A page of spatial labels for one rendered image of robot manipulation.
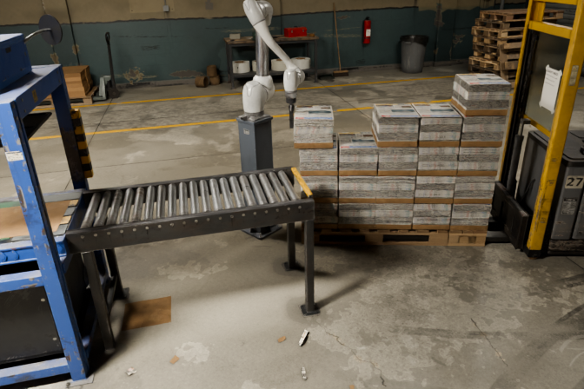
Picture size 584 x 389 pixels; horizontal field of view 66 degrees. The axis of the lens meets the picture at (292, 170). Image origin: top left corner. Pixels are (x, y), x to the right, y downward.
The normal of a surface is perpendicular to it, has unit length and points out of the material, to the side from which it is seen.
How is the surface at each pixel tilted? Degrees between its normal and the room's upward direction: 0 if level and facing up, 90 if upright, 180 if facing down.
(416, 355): 0
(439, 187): 90
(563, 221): 90
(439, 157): 90
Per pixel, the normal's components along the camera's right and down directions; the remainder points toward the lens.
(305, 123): -0.04, 0.43
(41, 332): 0.23, 0.38
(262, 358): -0.03, -0.92
